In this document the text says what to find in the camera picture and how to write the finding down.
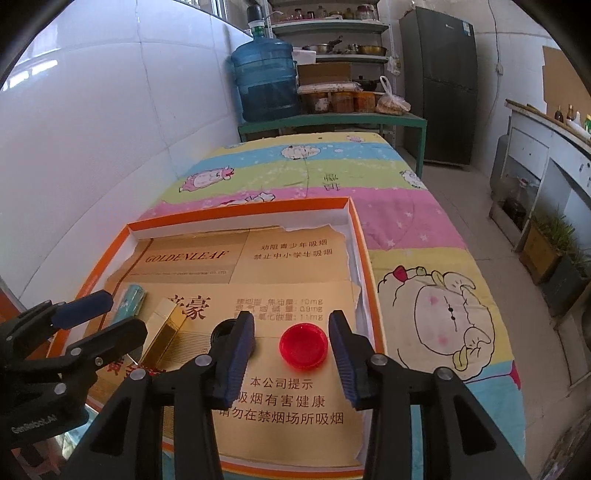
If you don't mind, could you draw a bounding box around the tan printed cardboard liner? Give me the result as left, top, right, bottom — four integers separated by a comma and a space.
95, 224, 365, 467

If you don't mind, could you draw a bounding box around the grey kitchen counter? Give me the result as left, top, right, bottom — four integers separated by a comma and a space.
489, 99, 591, 324

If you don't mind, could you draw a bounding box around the blue water jug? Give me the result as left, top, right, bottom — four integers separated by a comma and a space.
230, 36, 300, 123

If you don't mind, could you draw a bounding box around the shallow orange-rimmed cardboard box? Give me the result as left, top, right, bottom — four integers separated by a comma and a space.
46, 196, 389, 480

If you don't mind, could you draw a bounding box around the red bottle cap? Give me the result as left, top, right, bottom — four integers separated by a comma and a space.
279, 324, 329, 370

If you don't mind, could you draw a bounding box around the plastic bag of food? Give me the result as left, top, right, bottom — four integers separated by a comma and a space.
375, 76, 411, 116

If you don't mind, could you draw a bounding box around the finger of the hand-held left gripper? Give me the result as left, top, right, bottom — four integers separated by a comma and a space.
0, 318, 149, 398
0, 290, 114, 360

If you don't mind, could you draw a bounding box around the teal small box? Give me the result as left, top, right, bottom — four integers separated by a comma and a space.
113, 285, 148, 324

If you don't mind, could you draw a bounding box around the wall cable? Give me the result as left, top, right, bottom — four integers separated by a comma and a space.
488, 0, 502, 66

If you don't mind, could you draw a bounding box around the row of small jars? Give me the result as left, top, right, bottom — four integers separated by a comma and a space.
279, 4, 379, 21

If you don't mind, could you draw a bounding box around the black bottle cap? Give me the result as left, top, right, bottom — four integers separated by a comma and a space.
211, 319, 238, 344

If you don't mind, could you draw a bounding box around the dark grey refrigerator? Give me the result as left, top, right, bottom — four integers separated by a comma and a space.
398, 6, 478, 167

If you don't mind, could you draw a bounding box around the white metal shelf rack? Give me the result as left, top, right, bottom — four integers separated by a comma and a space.
270, 0, 393, 112

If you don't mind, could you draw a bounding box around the yellow planter with plant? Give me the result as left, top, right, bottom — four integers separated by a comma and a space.
519, 208, 578, 284

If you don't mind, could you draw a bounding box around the grey gas cylinder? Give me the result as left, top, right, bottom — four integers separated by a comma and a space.
490, 134, 511, 186

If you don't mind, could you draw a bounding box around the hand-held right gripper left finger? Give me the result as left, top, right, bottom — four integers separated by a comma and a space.
81, 310, 256, 480

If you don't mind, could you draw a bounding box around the dark planter with plant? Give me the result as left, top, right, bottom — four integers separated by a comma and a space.
542, 251, 591, 317

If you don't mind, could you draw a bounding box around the gold small box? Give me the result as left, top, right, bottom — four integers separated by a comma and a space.
139, 298, 188, 370

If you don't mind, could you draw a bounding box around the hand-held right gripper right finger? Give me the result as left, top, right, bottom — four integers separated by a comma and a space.
328, 309, 532, 480

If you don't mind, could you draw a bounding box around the green table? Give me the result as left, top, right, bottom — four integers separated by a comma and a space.
238, 113, 428, 178

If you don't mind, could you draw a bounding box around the cardboard sheet on wall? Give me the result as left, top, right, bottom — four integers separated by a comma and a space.
542, 46, 588, 116

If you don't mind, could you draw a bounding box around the brown cardboard box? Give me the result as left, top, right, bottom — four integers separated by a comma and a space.
297, 62, 352, 86

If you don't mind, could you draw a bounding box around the water jug pump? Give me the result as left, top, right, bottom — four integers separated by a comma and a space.
246, 4, 265, 40

